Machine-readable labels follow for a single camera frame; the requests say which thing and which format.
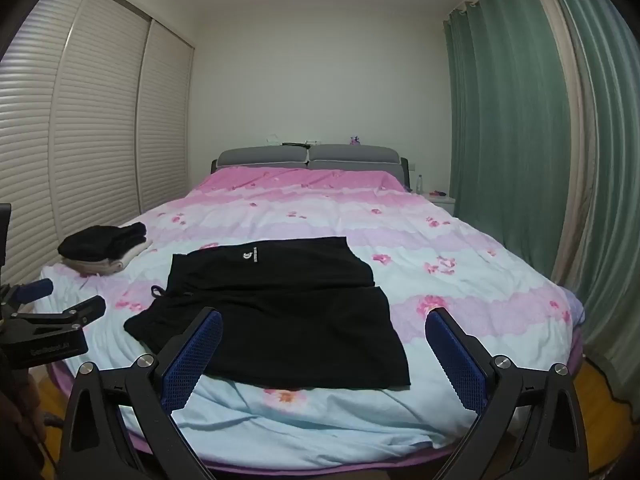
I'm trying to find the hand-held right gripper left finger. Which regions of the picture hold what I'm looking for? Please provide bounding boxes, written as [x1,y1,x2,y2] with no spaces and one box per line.
[60,306,224,480]

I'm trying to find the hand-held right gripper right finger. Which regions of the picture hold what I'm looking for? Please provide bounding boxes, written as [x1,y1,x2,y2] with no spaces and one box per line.
[424,306,591,480]

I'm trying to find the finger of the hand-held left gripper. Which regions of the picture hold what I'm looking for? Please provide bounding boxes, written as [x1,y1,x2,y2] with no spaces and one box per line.
[10,294,107,334]
[4,278,55,307]

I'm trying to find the black pants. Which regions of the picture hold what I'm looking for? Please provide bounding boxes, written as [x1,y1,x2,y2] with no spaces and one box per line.
[123,236,412,391]

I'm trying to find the floral pink and blue duvet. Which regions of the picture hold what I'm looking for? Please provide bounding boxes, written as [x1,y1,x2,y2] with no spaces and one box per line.
[37,167,586,466]

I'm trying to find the black folded clothing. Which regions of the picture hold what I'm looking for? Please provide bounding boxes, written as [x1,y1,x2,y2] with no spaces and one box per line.
[57,222,147,263]

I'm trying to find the purple bed sheet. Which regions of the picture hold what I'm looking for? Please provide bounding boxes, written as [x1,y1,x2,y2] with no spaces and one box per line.
[47,327,587,475]

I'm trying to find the white nightstand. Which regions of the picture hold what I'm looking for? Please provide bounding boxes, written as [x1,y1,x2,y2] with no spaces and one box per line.
[422,193,457,219]

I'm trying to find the grey headboard cushion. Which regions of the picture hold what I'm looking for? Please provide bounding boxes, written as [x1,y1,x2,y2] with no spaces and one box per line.
[308,143,404,191]
[216,145,309,170]

